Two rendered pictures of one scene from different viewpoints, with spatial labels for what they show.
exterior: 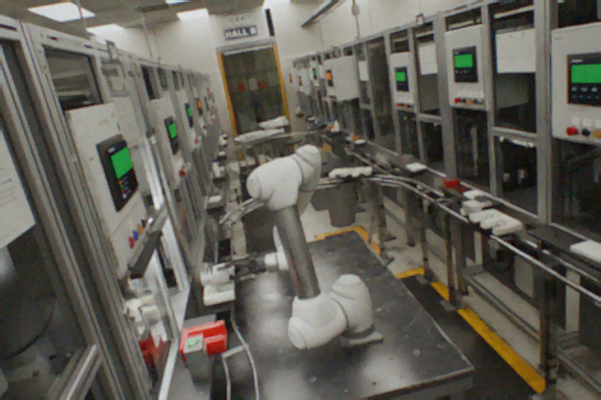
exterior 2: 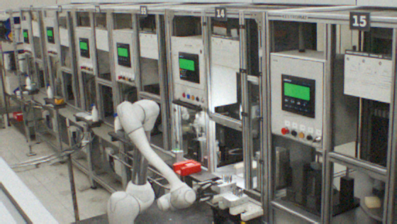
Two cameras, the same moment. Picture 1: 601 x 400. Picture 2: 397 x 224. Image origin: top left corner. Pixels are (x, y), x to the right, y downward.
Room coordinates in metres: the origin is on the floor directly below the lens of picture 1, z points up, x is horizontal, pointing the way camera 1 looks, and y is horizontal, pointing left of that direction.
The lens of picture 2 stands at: (4.56, -0.99, 2.18)
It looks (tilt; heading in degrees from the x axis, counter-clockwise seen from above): 17 degrees down; 152
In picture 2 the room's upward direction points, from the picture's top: 2 degrees counter-clockwise
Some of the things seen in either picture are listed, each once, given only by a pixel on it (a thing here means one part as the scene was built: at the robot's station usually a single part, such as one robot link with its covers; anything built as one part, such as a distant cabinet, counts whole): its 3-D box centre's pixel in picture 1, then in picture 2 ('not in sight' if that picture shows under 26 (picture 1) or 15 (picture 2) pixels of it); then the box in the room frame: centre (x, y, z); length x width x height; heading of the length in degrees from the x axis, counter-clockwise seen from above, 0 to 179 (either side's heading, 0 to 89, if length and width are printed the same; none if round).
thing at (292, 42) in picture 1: (378, 63); not in sight; (10.35, -2.42, 1.65); 4.64 x 0.08 x 3.30; 96
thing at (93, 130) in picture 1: (79, 189); (201, 69); (1.26, 0.65, 1.60); 0.42 x 0.29 x 0.46; 6
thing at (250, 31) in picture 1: (240, 33); not in sight; (9.97, 0.63, 2.82); 0.75 x 0.04 x 0.25; 96
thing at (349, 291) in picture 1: (350, 301); (120, 209); (1.60, -0.13, 0.85); 0.18 x 0.16 x 0.22; 125
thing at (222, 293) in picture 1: (221, 285); (235, 209); (1.98, 0.48, 0.84); 0.36 x 0.14 x 0.10; 6
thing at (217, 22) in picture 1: (238, 26); not in sight; (10.02, 0.64, 2.96); 1.23 x 0.08 x 0.68; 96
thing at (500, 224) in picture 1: (488, 223); not in sight; (2.15, -1.01, 0.84); 0.37 x 0.14 x 0.10; 6
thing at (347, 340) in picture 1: (355, 325); not in sight; (1.63, -0.14, 0.71); 0.22 x 0.18 x 0.06; 6
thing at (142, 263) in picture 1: (146, 249); (186, 104); (1.27, 0.51, 1.37); 0.36 x 0.04 x 0.04; 6
